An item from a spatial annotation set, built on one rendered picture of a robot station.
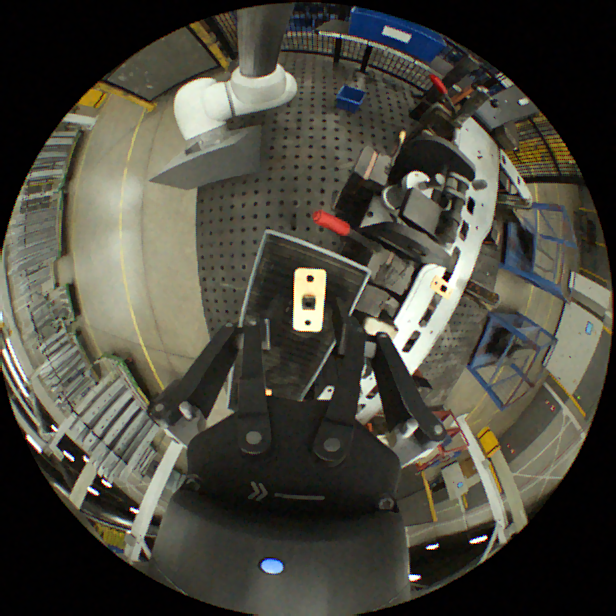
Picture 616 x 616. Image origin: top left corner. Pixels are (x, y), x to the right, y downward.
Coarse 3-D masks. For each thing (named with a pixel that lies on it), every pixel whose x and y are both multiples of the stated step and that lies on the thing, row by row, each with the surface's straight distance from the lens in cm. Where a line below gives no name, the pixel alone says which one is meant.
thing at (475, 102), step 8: (480, 88) 56; (472, 96) 58; (480, 96) 55; (488, 96) 55; (464, 104) 61; (472, 104) 57; (480, 104) 56; (496, 104) 56; (464, 112) 59; (472, 112) 58; (464, 120) 61
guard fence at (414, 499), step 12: (408, 468) 531; (408, 480) 538; (420, 480) 489; (396, 492) 604; (408, 492) 547; (420, 492) 498; (408, 504) 553; (420, 504) 506; (432, 504) 471; (408, 516) 565; (420, 516) 517; (432, 516) 474
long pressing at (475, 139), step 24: (480, 144) 78; (480, 168) 70; (480, 192) 65; (480, 216) 62; (456, 240) 53; (480, 240) 61; (432, 264) 47; (456, 264) 54; (408, 288) 46; (456, 288) 55; (408, 312) 47; (408, 336) 51; (432, 336) 56; (408, 360) 57
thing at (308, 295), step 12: (300, 276) 22; (324, 276) 22; (300, 288) 22; (312, 288) 22; (324, 288) 22; (300, 300) 23; (312, 300) 22; (300, 312) 24; (312, 312) 23; (300, 324) 24; (312, 324) 24
